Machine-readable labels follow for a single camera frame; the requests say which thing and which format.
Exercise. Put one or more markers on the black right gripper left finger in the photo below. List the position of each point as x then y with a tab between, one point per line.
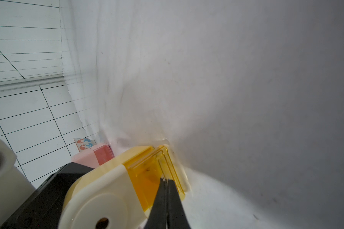
158	216

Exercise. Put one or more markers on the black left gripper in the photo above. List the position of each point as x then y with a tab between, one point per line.
42	210

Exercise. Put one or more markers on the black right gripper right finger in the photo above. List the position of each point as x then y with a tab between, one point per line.
176	217

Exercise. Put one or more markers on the yellow tray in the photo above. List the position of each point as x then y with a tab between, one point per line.
146	165

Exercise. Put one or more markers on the yellow sharpener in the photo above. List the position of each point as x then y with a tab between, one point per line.
105	194

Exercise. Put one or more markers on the pink sharpener top row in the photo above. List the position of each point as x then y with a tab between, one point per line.
94	156

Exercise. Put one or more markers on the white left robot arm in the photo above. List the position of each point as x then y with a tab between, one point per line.
15	188

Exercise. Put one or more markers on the patterned ceramic bowl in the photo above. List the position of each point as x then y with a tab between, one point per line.
84	143

